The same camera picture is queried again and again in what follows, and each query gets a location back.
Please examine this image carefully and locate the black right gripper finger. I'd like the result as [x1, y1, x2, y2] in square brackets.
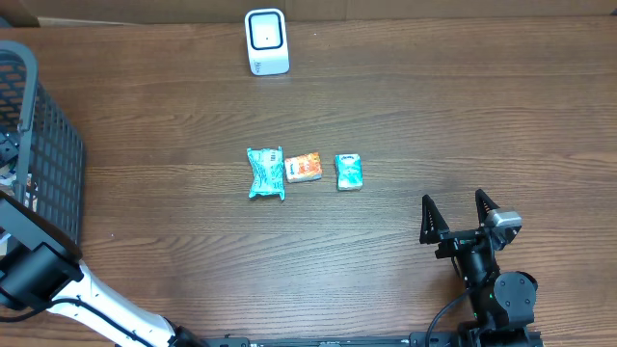
[419, 195, 449, 244]
[475, 189, 499, 225]

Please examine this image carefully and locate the teal tissue pack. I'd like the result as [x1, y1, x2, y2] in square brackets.
[335, 153, 363, 191]

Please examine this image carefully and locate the orange tissue pack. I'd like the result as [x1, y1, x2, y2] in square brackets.
[284, 152, 323, 183]

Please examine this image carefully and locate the teal wet wipes pack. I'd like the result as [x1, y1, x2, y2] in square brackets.
[247, 147, 285, 200]

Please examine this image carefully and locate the clear beige snack bag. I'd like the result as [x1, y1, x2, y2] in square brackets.
[0, 162, 16, 196]

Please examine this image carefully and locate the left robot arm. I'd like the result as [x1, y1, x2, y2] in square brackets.
[1, 193, 204, 347]

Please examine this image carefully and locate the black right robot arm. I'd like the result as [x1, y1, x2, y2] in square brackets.
[412, 189, 543, 347]

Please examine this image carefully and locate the grey plastic mesh basket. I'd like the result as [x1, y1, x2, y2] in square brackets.
[1, 40, 86, 243]

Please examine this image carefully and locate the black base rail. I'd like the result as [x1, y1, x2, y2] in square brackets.
[202, 332, 545, 347]

